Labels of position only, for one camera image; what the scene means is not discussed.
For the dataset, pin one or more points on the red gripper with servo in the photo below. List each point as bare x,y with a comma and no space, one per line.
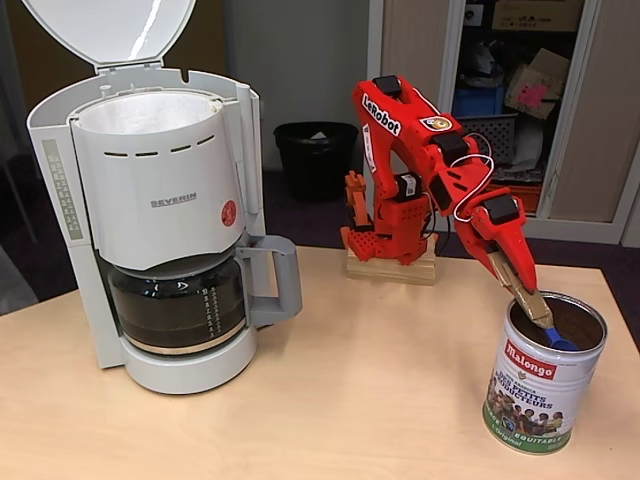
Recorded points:
492,231

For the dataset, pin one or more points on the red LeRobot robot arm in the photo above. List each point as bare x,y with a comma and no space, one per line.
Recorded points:
415,110

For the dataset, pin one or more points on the Malongo coffee tin can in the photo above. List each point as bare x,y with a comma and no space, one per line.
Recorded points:
540,390

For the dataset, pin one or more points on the white drip coffee maker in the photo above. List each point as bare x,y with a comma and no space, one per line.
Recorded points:
165,175

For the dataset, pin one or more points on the orange plastic crate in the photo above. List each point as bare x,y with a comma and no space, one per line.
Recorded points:
532,195

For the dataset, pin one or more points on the light wooden base block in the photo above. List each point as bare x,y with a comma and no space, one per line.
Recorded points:
390,274

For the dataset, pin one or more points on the white plastic bag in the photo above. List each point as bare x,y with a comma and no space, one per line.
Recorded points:
527,145

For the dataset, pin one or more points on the grey perforated basket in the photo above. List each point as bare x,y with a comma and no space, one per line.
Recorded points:
502,132

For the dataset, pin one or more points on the grey cabinet with beige doors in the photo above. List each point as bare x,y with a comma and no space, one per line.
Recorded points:
585,150

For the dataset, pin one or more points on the orange table clamp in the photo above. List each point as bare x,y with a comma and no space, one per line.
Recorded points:
357,202

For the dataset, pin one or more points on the large blue plastic crate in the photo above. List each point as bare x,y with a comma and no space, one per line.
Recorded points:
475,102

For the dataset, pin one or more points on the cardboard box with pink sticker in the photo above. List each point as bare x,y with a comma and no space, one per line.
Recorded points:
542,70

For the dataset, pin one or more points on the grey crumpled bag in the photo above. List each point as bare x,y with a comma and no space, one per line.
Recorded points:
482,57

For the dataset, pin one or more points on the black waste bin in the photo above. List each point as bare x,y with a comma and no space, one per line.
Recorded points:
310,165

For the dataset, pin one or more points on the brown cardboard box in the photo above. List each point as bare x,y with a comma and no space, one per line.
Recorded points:
540,15

